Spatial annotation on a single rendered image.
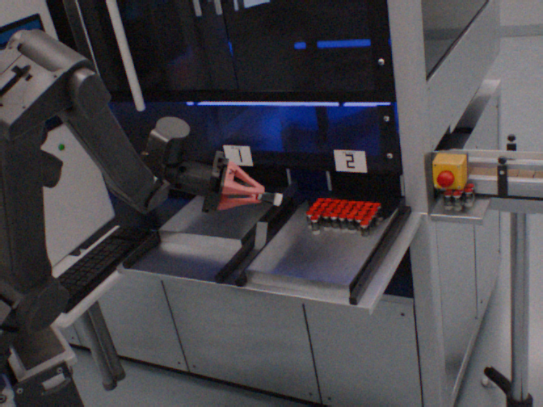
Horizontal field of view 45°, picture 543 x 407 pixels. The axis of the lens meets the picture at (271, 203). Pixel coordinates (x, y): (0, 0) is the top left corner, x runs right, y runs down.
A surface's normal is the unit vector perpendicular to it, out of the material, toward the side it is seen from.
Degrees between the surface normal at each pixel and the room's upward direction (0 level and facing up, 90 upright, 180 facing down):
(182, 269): 0
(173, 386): 0
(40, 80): 38
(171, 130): 29
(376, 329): 90
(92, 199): 90
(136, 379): 0
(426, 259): 90
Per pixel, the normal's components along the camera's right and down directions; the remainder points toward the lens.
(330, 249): -0.17, -0.87
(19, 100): -0.01, -0.42
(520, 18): -0.45, 0.48
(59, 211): 0.88, 0.08
